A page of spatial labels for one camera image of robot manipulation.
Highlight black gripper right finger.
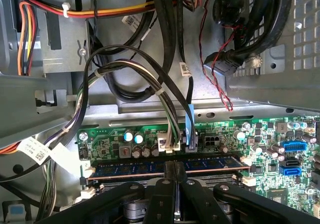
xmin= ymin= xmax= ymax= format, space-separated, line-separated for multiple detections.
xmin=175 ymin=161 xmax=320 ymax=224

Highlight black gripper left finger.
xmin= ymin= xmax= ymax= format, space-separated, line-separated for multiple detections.
xmin=36 ymin=161 xmax=177 ymax=224

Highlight RAM stick blue label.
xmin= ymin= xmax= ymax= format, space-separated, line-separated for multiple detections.
xmin=87 ymin=155 xmax=251 ymax=180

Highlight green motherboard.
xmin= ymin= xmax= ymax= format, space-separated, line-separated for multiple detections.
xmin=76 ymin=113 xmax=320 ymax=216

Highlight grey metal disk bay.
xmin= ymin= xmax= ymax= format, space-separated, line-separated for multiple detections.
xmin=224 ymin=0 xmax=320 ymax=111

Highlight black front panel plug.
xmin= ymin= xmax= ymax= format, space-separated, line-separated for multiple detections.
xmin=203 ymin=49 xmax=245 ymax=76

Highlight black open PC case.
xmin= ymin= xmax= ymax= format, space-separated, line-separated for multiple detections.
xmin=0 ymin=0 xmax=320 ymax=224

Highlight black round speaker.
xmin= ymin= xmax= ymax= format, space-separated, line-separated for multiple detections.
xmin=212 ymin=0 xmax=248 ymax=26

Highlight multicolour wires white plug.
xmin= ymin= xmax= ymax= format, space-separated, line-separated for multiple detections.
xmin=44 ymin=59 xmax=182 ymax=154

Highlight black cable blue plug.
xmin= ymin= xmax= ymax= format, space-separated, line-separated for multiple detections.
xmin=174 ymin=0 xmax=200 ymax=154

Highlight red black twisted speaker wire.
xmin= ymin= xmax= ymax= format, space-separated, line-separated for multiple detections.
xmin=198 ymin=0 xmax=235 ymax=112

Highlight black flat cable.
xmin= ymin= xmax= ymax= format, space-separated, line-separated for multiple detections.
xmin=0 ymin=45 xmax=193 ymax=182

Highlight thick black cable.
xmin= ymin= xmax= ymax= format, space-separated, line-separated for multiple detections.
xmin=104 ymin=0 xmax=177 ymax=104

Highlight black sleeved cable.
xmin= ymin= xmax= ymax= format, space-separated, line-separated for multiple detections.
xmin=233 ymin=0 xmax=295 ymax=60

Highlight orange yellow red wire bundle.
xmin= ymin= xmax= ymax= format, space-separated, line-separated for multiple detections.
xmin=16 ymin=0 xmax=157 ymax=76

